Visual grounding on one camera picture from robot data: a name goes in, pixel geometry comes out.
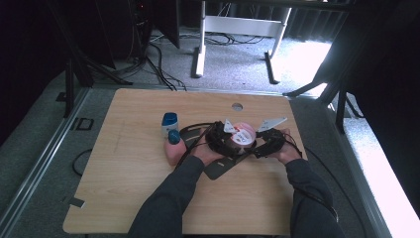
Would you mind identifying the black cable loop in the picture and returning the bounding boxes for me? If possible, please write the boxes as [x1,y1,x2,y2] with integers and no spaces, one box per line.
[71,148,94,177]

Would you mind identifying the cables under white desk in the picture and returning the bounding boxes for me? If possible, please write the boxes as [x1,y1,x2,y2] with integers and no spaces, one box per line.
[204,31,265,47]

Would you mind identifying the long black floor cable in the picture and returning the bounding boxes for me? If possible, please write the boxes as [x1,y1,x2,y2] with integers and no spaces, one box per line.
[304,147,368,238]

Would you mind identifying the pink round tub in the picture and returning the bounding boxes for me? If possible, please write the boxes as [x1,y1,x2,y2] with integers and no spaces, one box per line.
[229,122,258,155]

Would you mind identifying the pink pump bottle blue cap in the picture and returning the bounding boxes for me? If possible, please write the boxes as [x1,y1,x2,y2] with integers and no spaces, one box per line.
[163,129,188,167]

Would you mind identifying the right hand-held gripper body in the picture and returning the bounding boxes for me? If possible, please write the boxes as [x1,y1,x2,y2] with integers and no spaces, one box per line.
[257,117,288,158]

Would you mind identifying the person's right hand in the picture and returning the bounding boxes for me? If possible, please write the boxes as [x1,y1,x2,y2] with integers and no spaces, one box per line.
[274,128,303,166]

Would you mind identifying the black corner shelf rack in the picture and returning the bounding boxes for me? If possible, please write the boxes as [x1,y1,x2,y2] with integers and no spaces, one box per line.
[179,122,260,181]

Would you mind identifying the hand-held gripper cable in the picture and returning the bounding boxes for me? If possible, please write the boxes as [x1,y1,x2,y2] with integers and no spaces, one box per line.
[174,122,216,171]
[282,137,341,223]

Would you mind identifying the dark curtain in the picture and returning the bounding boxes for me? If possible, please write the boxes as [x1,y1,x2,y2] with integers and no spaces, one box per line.
[284,6,349,44]

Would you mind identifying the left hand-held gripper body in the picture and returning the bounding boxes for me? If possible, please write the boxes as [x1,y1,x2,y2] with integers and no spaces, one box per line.
[204,118,238,157]

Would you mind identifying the bundle of black floor cables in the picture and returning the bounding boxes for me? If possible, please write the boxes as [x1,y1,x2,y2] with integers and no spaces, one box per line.
[145,42,188,92]

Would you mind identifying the grey tape strip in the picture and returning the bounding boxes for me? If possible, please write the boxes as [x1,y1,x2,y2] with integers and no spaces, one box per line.
[62,195,86,209]

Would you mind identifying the metal floor rail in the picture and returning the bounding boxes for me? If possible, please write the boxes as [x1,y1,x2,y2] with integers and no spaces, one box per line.
[325,102,394,238]
[0,87,91,230]

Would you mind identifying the right hand-held gripper cable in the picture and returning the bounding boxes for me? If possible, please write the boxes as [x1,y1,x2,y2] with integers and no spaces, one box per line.
[282,137,341,223]

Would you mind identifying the dark computer tower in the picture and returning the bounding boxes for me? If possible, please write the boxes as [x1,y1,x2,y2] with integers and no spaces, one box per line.
[95,0,154,64]

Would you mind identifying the person's left hand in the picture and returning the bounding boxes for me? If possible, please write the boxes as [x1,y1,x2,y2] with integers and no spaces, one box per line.
[190,136,226,168]

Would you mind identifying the white desk frame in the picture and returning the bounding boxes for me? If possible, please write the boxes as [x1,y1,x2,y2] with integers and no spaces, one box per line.
[191,0,293,85]

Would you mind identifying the black rectangular floor bracket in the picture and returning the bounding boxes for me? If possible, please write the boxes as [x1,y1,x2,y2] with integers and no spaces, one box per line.
[75,116,95,132]

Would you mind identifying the black metal stand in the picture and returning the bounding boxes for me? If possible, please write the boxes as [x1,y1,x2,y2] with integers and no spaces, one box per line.
[46,0,134,119]
[282,0,365,135]

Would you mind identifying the left hand-held gripper cable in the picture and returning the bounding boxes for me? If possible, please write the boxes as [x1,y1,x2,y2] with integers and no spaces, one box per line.
[174,122,216,171]

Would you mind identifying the white shampoo bottle blue cap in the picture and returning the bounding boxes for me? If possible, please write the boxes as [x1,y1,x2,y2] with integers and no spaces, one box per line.
[160,112,180,139]

